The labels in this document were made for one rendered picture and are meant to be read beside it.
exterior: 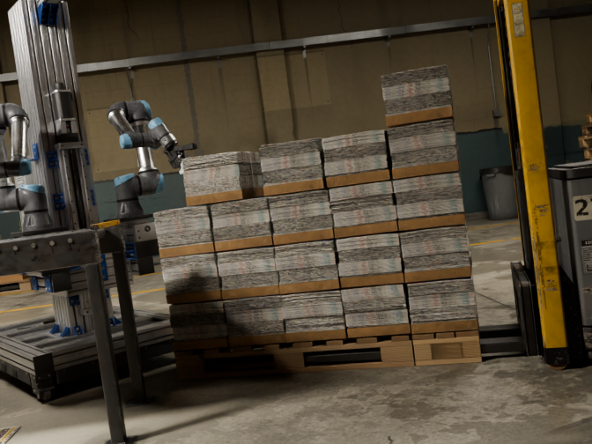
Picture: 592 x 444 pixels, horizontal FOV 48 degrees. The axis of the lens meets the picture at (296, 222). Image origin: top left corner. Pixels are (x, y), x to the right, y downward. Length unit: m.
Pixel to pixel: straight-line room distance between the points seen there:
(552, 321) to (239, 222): 1.43
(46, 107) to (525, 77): 2.42
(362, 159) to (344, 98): 7.07
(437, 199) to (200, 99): 7.27
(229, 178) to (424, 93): 0.97
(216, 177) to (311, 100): 6.86
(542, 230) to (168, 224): 1.69
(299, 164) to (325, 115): 6.92
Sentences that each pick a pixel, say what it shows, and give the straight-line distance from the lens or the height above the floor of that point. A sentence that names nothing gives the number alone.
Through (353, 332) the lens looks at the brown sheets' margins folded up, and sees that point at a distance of 3.08.
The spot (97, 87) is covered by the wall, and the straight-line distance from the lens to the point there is 10.15.
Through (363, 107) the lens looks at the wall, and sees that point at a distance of 10.05.
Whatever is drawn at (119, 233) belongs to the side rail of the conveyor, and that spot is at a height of 0.76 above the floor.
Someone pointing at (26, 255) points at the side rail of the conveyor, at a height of 0.74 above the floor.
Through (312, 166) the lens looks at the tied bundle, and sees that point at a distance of 3.02.
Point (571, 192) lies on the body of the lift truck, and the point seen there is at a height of 0.69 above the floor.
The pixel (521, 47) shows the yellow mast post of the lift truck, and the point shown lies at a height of 1.28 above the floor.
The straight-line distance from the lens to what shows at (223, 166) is 3.16.
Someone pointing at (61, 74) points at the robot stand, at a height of 1.63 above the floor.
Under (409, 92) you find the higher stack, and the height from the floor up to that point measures 1.20.
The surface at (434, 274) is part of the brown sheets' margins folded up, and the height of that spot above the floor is 0.40.
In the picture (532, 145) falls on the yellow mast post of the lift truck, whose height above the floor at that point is 0.89.
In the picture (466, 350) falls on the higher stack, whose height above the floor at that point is 0.06.
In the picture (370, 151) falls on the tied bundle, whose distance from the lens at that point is 2.97.
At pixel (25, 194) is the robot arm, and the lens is 3.57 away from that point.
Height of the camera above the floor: 0.86
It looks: 3 degrees down
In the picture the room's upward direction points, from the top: 8 degrees counter-clockwise
